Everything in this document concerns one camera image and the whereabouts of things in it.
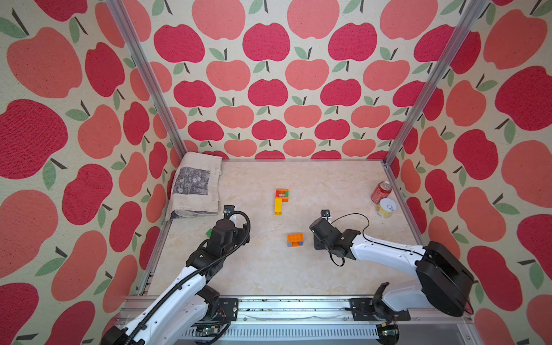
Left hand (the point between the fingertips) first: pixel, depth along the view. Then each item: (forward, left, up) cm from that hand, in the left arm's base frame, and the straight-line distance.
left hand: (243, 226), depth 81 cm
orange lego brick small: (-2, -21, -11) cm, 24 cm away
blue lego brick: (-2, -23, -11) cm, 26 cm away
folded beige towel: (+24, +26, -7) cm, 36 cm away
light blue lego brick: (-3, -19, -11) cm, 22 cm away
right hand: (-1, -31, -9) cm, 33 cm away
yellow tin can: (+13, -63, -7) cm, 65 cm away
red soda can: (+19, -61, -3) cm, 64 cm away
